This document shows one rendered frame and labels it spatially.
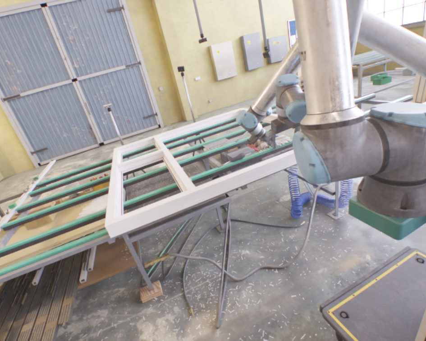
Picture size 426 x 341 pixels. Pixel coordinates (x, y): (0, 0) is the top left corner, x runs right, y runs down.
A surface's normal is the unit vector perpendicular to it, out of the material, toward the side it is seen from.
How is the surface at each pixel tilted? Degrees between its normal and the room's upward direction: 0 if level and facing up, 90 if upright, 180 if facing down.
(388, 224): 90
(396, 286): 0
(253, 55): 90
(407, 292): 0
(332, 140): 81
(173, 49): 90
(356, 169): 105
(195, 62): 90
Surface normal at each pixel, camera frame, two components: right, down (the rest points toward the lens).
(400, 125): -0.70, 0.43
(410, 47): -0.46, 0.29
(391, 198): -0.71, 0.11
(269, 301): -0.23, -0.88
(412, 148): -0.12, 0.30
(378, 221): -0.91, 0.34
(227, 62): 0.33, 0.32
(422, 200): -0.02, 0.07
